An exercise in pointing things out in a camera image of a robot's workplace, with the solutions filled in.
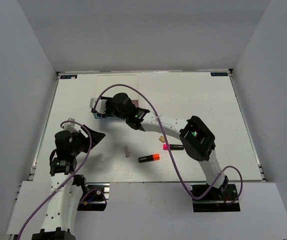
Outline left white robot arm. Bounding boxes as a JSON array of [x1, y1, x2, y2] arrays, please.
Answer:
[[31, 121, 106, 240]]

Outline small tan eraser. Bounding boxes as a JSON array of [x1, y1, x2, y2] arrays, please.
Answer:
[[159, 136, 166, 143]]

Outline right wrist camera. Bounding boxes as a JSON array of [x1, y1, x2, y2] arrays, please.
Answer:
[[89, 97, 107, 115]]

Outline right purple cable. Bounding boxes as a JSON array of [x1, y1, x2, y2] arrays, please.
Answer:
[[93, 83, 243, 201]]

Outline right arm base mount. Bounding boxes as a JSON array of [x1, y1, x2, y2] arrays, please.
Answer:
[[192, 183, 241, 213]]

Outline pink cap highlighter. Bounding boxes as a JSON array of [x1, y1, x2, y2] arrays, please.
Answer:
[[163, 144, 184, 151]]

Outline purple cable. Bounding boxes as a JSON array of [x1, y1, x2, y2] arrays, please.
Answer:
[[93, 83, 243, 201], [17, 120, 107, 240]]

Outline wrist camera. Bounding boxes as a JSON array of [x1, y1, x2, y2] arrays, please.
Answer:
[[89, 97, 107, 115], [60, 117, 78, 133]]

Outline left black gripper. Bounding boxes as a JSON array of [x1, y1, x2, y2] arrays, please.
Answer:
[[70, 124, 106, 156]]

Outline grey eraser stick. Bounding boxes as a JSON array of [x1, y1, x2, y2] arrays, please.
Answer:
[[123, 146, 130, 158]]

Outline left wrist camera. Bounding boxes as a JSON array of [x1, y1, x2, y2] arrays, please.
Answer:
[[60, 117, 78, 133]]

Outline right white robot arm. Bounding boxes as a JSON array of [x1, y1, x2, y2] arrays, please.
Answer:
[[95, 92, 229, 201]]

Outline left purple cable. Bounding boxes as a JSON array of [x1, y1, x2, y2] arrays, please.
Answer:
[[17, 120, 107, 240]]

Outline small blue drawer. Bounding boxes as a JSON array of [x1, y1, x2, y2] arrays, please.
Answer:
[[91, 110, 108, 119]]

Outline white mini drawer cabinet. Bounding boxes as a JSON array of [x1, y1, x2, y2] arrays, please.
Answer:
[[93, 73, 140, 111]]

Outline orange cap highlighter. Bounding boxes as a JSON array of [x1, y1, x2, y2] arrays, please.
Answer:
[[138, 153, 161, 163]]

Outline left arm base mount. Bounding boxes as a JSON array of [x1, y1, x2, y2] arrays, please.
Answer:
[[77, 183, 110, 212]]

